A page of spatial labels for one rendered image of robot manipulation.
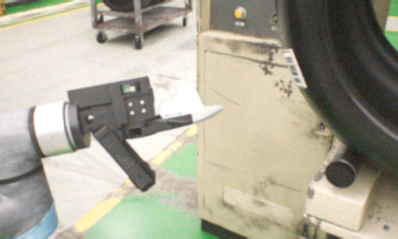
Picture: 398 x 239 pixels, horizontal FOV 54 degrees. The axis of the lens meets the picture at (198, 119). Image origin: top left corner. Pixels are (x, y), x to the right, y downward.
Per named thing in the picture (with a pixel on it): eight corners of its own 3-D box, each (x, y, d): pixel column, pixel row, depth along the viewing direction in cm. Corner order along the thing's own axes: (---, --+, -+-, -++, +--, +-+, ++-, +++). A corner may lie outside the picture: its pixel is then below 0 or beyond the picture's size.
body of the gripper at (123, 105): (151, 75, 52) (61, 91, 51) (164, 138, 53) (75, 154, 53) (152, 75, 60) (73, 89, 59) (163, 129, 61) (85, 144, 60)
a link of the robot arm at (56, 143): (42, 163, 52) (58, 150, 60) (77, 156, 53) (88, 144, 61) (29, 107, 51) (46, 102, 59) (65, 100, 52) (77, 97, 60)
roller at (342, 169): (393, 106, 85) (371, 108, 88) (390, 87, 84) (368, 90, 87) (356, 189, 59) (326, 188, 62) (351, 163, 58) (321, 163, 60)
